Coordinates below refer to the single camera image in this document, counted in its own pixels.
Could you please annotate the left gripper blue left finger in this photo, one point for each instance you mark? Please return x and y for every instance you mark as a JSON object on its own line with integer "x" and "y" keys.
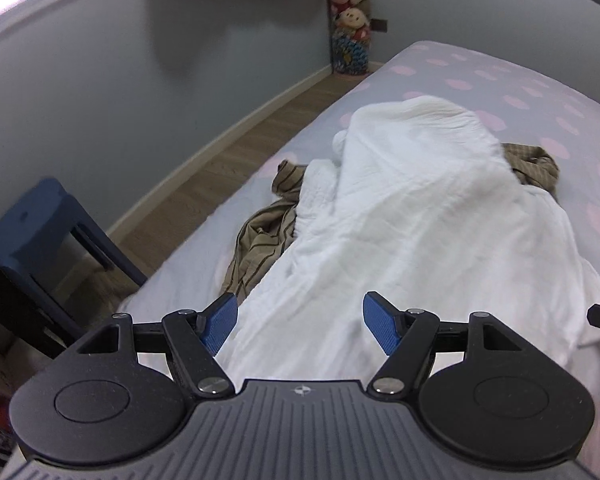
{"x": 194, "y": 340}

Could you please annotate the plush toy storage column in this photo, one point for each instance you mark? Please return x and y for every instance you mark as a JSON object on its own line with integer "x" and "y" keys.
{"x": 350, "y": 36}

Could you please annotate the blue plastic stool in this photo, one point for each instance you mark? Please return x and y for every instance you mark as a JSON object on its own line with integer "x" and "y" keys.
{"x": 37, "y": 224}

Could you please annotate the pink dotted bed sheet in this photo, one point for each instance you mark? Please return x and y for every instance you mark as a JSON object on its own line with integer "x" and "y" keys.
{"x": 516, "y": 104}

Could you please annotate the brown striped garment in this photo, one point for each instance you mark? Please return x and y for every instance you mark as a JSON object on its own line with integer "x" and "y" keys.
{"x": 264, "y": 237}

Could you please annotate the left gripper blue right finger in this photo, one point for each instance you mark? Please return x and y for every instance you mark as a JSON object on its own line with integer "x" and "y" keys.
{"x": 407, "y": 338}

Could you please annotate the white muslin garment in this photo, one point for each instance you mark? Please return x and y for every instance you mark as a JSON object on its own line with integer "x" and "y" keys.
{"x": 422, "y": 207}

